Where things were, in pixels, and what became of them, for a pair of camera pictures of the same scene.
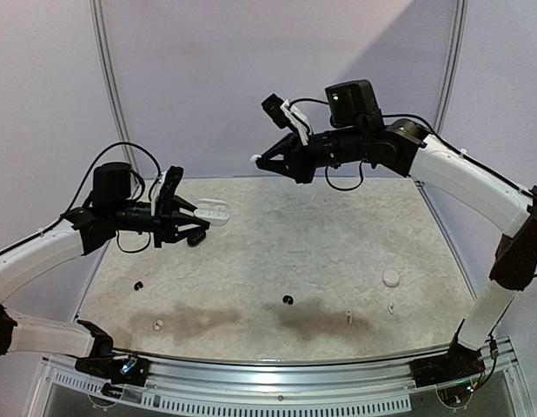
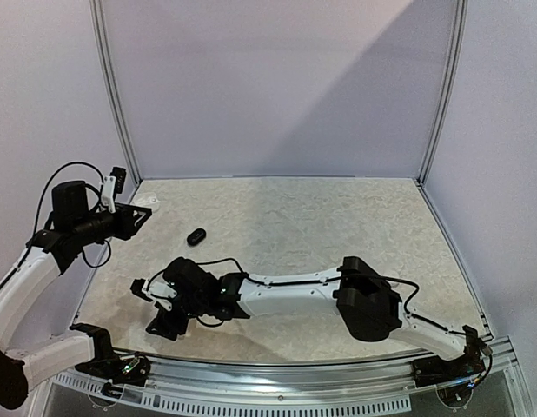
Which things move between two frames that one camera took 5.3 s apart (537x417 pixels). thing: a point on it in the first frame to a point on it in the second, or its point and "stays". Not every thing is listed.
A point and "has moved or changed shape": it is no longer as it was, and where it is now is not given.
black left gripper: [167, 225] to [125, 226]
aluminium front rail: [208, 385] stays
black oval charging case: [196, 238] stays
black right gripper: [301, 157] to [174, 318]
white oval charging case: [216, 212] has moved or changed shape
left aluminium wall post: [111, 82] stays
